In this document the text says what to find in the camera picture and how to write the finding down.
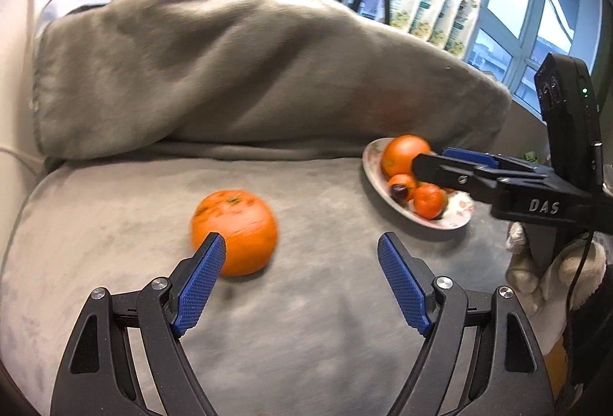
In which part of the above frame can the small tangerine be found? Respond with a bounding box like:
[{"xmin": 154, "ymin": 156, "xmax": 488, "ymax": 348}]
[{"xmin": 387, "ymin": 173, "xmax": 418, "ymax": 206}]

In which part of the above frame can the floral white plate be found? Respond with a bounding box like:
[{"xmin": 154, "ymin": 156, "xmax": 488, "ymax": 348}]
[{"xmin": 362, "ymin": 138, "xmax": 475, "ymax": 231}]

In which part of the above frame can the large rough orange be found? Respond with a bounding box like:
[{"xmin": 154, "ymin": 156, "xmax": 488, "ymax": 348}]
[{"xmin": 190, "ymin": 190, "xmax": 279, "ymax": 278}]

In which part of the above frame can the medium mandarin orange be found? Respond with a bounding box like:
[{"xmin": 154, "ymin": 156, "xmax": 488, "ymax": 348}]
[{"xmin": 413, "ymin": 183, "xmax": 448, "ymax": 220}]

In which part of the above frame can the gloved right hand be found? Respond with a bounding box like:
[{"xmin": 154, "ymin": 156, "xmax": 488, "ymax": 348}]
[{"xmin": 506, "ymin": 222, "xmax": 612, "ymax": 355}]

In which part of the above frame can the green snack box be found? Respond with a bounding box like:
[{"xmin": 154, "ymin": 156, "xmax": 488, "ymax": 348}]
[{"xmin": 524, "ymin": 151, "xmax": 538, "ymax": 164}]

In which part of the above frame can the black tracking camera box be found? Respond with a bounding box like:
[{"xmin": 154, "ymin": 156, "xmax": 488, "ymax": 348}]
[{"xmin": 534, "ymin": 53, "xmax": 602, "ymax": 192}]

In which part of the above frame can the grey fleece blanket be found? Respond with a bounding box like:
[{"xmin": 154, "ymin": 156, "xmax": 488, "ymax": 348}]
[{"xmin": 1, "ymin": 0, "xmax": 511, "ymax": 415}]

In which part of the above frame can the smooth navel orange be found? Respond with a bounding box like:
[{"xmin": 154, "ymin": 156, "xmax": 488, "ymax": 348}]
[{"xmin": 380, "ymin": 135, "xmax": 431, "ymax": 178}]

